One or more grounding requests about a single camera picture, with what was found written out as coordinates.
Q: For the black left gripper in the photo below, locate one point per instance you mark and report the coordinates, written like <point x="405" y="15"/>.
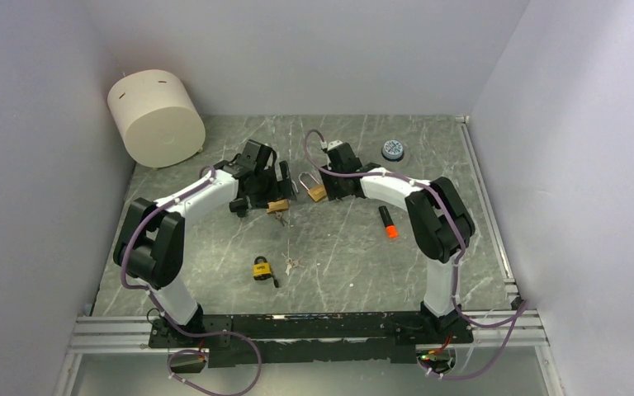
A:
<point x="280" y="190"/>

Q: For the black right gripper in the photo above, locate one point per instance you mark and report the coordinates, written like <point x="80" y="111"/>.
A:
<point x="333" y="193"/>

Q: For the small brass padlock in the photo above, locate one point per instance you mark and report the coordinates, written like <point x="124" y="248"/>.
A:
<point x="316" y="191"/>

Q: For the large brass padlock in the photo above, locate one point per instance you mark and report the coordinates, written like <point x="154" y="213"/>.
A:
<point x="279" y="205"/>

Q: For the small silver keys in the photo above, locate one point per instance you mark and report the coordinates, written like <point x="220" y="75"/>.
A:
<point x="280" y="218"/>

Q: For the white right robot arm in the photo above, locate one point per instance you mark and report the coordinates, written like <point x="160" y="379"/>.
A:
<point x="441" y="223"/>

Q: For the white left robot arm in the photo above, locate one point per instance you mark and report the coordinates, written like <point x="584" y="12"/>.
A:
<point x="150" y="246"/>

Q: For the silver key pair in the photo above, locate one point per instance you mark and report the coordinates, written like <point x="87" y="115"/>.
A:
<point x="291" y="264"/>

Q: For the orange black marker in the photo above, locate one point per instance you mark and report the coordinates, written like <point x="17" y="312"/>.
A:
<point x="388" y="223"/>

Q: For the yellow black padlock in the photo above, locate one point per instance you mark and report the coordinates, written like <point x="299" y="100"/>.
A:
<point x="262" y="271"/>

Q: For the cream cylindrical container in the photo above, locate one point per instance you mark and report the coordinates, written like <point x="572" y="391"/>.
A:
<point x="156" y="118"/>

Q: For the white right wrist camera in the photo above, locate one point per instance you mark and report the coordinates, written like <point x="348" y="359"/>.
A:
<point x="332" y="146"/>

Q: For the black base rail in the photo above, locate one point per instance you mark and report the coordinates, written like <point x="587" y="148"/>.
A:
<point x="242" y="339"/>

